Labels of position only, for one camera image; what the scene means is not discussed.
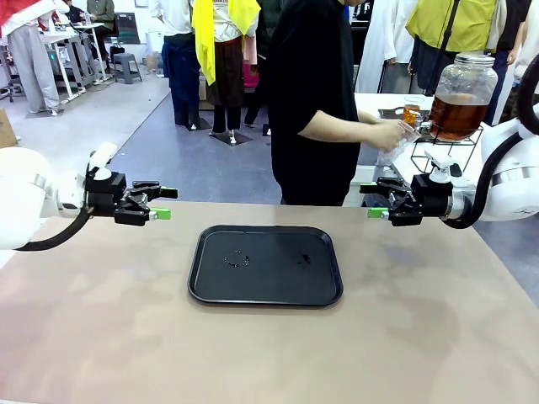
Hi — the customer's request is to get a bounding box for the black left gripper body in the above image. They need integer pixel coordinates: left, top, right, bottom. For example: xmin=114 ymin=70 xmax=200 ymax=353
xmin=86 ymin=172 xmax=127 ymax=220

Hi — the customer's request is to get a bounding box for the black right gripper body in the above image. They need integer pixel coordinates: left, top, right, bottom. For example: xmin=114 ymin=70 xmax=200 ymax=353
xmin=411 ymin=174 xmax=454 ymax=219

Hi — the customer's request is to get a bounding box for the tall clear iced cup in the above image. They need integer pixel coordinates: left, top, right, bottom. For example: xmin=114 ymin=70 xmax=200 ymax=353
xmin=376 ymin=120 xmax=420 ymax=167

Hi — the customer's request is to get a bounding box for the short clear iced cup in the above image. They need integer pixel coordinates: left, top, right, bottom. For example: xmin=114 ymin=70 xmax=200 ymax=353
xmin=403 ymin=95 xmax=424 ymax=128

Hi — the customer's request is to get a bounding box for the glass tea dispenser jar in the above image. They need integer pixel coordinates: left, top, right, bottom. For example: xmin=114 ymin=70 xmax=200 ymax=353
xmin=414 ymin=52 xmax=499 ymax=143

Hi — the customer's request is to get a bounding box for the person's right forearm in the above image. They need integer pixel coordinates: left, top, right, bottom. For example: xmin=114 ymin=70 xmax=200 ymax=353
xmin=297 ymin=110 xmax=374 ymax=142

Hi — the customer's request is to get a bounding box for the person's right hand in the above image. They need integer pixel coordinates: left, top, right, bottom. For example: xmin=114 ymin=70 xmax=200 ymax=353
xmin=368 ymin=120 xmax=406 ymax=151

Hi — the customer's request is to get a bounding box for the dark tray with white cloth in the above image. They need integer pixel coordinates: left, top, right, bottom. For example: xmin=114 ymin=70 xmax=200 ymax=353
xmin=377 ymin=107 xmax=435 ymax=123

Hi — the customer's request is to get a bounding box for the white side table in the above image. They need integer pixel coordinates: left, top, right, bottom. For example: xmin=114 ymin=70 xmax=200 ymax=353
xmin=339 ymin=92 xmax=489 ymax=208

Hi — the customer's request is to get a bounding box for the person in black shirt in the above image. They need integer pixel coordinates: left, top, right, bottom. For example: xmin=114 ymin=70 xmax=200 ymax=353
xmin=267 ymin=0 xmax=361 ymax=207

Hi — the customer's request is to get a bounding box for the brown cardboard box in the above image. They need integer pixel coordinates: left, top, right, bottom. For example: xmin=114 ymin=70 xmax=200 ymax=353
xmin=0 ymin=108 xmax=21 ymax=148

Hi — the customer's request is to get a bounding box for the grey plastic step stool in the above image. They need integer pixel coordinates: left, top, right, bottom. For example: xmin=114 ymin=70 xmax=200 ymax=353
xmin=112 ymin=53 xmax=143 ymax=84

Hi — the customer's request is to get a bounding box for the mannequin with blue skirt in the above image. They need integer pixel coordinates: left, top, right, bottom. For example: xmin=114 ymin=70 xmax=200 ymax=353
xmin=150 ymin=0 xmax=211 ymax=130

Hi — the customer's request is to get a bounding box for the white hanging robe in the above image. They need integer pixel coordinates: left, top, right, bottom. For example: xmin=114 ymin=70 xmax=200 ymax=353
xmin=357 ymin=0 xmax=419 ymax=94

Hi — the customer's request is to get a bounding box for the mannequin with yellow scarf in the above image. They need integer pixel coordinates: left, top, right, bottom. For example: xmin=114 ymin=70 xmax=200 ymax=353
xmin=191 ymin=0 xmax=263 ymax=147

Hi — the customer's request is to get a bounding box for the black plastic serving tray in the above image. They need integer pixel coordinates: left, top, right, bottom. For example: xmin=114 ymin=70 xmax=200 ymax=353
xmin=187 ymin=224 xmax=344 ymax=307

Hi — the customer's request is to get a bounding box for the white metal work desk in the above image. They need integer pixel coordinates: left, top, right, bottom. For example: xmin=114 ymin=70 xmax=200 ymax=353
xmin=40 ymin=23 xmax=109 ymax=102

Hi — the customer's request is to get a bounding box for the figure in grey trousers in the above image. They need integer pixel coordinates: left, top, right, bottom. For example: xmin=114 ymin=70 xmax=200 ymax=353
xmin=0 ymin=0 xmax=72 ymax=115

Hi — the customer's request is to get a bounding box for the dark screen panel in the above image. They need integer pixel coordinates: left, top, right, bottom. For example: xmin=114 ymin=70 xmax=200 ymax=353
xmin=113 ymin=12 xmax=142 ymax=45

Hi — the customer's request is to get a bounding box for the mannequin in yellow-green jacket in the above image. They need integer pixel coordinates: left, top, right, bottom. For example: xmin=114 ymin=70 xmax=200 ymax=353
xmin=405 ymin=0 xmax=509 ymax=98

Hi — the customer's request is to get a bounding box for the mannequin in camouflage trousers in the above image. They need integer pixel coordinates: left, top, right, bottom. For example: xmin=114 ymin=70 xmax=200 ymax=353
xmin=490 ymin=0 xmax=539 ymax=127

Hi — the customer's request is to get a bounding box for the seated person in green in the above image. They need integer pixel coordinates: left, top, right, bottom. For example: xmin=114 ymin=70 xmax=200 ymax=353
xmin=83 ymin=0 xmax=116 ymax=38

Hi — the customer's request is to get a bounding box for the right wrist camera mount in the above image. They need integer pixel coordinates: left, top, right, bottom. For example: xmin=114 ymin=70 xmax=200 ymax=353
xmin=424 ymin=150 xmax=469 ymax=189

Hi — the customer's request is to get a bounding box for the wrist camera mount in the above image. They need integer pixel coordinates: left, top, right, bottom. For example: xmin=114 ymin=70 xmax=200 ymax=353
xmin=424 ymin=150 xmax=469 ymax=189
xmin=86 ymin=141 xmax=120 ymax=182

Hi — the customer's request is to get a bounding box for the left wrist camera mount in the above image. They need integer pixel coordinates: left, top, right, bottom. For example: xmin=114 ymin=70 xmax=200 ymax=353
xmin=86 ymin=141 xmax=120 ymax=182

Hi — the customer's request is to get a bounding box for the black wire dispenser stand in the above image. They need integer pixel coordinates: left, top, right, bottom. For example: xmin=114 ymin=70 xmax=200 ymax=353
xmin=410 ymin=125 xmax=484 ymax=174

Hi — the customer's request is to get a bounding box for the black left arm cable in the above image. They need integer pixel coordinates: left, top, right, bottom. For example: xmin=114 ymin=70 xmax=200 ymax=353
xmin=13 ymin=205 xmax=94 ymax=253

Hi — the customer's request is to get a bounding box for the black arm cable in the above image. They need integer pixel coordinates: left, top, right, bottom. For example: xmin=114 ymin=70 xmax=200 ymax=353
xmin=13 ymin=205 xmax=94 ymax=253
xmin=440 ymin=53 xmax=539 ymax=231

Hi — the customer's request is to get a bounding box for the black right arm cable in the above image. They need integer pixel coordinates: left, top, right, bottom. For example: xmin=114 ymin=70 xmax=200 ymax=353
xmin=440 ymin=53 xmax=539 ymax=231

